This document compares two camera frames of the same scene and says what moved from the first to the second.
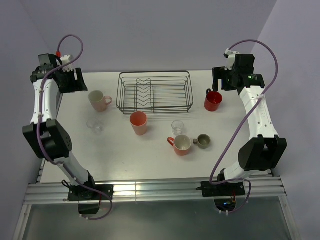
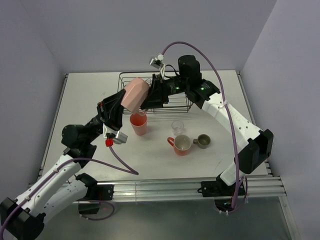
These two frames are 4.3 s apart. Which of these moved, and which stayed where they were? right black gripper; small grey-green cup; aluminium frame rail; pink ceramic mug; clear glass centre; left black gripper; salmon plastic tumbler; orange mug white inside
Moved: left black gripper; pink ceramic mug; right black gripper
Stayed: orange mug white inside; clear glass centre; aluminium frame rail; small grey-green cup; salmon plastic tumbler
